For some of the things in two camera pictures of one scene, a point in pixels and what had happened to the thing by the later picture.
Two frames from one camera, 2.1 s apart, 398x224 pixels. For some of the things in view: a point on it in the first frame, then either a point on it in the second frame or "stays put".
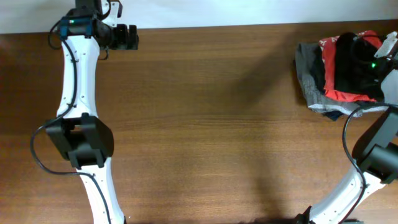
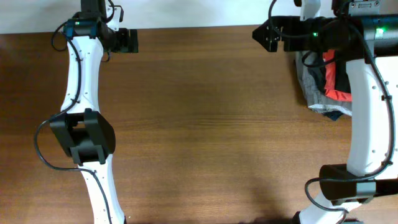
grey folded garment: [309, 60] stays put
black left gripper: [122, 43] stays put
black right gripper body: [372, 65] → [290, 25]
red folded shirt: [328, 48] stays put
